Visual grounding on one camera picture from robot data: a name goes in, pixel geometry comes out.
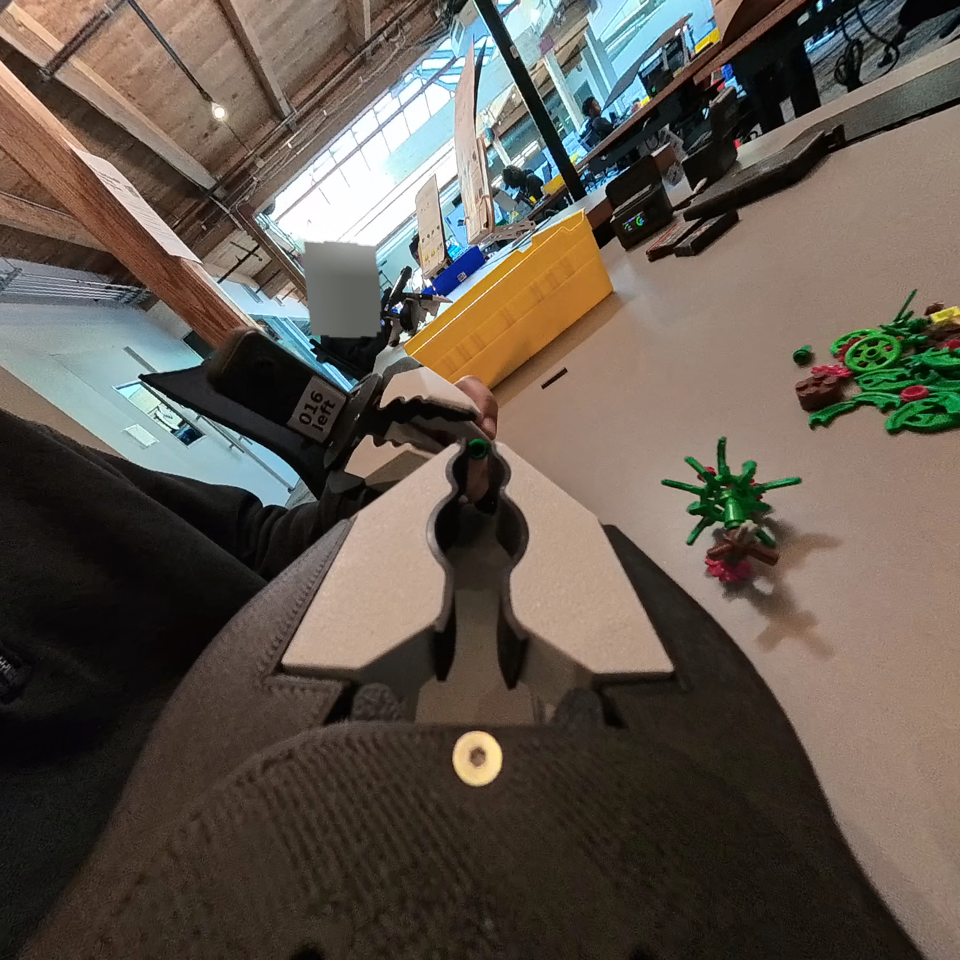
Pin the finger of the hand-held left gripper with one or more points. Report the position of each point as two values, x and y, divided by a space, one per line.
390 461
424 390

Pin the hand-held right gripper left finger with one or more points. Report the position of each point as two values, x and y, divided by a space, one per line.
367 592

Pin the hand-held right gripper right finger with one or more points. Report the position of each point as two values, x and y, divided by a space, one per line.
585 600

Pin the toy flower stem with leaves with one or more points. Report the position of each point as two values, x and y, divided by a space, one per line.
739 553

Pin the green leafy toy plant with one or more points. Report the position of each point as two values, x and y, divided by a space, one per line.
727 499

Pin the person's left forearm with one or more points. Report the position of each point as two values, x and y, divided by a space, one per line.
292 525

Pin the person's left hand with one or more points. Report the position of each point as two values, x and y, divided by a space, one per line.
484 405

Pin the grey black desk tool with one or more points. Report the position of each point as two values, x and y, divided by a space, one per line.
420 307

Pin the small blue bin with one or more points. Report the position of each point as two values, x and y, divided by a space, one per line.
459 270

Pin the yellow plastic bin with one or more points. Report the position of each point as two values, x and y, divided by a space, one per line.
525 300

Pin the cardboard display board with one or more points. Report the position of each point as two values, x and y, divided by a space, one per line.
431 225
472 150

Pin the wooden pillar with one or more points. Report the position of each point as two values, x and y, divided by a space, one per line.
112 225

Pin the white paper notice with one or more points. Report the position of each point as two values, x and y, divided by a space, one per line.
135 202

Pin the black power bank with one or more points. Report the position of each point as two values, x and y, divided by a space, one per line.
637 210

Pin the small black battery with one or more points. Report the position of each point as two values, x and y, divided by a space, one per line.
667 244
705 232

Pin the brown round toy brick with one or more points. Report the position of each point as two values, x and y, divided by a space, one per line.
817 386

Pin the small green toy cone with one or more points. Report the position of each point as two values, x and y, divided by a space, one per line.
802 354

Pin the black box device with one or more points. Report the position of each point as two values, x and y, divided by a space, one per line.
712 142

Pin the flat black case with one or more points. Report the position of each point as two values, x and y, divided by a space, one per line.
757 176

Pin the pile of small toy pieces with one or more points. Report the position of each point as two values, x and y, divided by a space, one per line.
915 375

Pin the black desk mat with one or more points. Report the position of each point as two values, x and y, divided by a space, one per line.
885 112

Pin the black metal post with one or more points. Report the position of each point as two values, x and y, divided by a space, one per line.
525 90

